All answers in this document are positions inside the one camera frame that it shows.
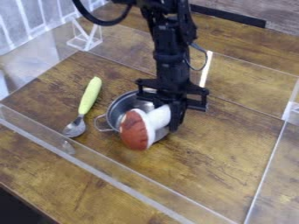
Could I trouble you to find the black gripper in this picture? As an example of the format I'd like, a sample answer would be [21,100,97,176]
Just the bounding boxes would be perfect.
[134,54,209,132]

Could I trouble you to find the silver metal pot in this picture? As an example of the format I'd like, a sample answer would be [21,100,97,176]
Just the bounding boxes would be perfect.
[104,91,168,143]

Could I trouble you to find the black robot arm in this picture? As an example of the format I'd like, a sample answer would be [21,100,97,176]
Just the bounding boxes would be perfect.
[112,0,209,132]

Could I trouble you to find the clear acrylic front barrier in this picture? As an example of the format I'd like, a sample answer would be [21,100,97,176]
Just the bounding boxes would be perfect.
[0,104,237,224]

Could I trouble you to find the clear acrylic barrier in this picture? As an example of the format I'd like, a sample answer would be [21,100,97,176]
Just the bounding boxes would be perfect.
[244,79,299,224]
[0,104,237,224]

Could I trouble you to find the black strip on table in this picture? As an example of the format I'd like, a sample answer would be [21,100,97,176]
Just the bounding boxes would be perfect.
[190,3,266,28]

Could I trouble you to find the clear acrylic right barrier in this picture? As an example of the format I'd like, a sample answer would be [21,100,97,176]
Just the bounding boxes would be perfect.
[244,79,299,224]

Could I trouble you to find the green handled metal spoon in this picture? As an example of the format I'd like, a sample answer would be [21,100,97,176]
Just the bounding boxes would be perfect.
[61,77,101,137]

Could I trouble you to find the clear acrylic triangle bracket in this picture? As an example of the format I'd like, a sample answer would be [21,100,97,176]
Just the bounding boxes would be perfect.
[66,19,102,52]

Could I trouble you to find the black cable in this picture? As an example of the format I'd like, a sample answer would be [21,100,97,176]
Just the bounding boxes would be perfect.
[70,0,133,27]

